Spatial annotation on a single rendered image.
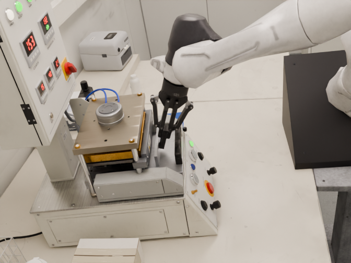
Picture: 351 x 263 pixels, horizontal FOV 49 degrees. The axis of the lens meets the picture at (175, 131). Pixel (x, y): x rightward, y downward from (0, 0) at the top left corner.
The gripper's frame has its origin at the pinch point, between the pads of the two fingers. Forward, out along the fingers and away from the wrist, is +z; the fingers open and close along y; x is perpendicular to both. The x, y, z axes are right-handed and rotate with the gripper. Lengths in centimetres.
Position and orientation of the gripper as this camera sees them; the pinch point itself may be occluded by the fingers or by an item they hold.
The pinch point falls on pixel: (163, 136)
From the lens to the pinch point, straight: 118.8
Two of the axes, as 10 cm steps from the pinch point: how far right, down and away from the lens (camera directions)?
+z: -2.0, 8.0, 5.7
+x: 0.1, -5.8, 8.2
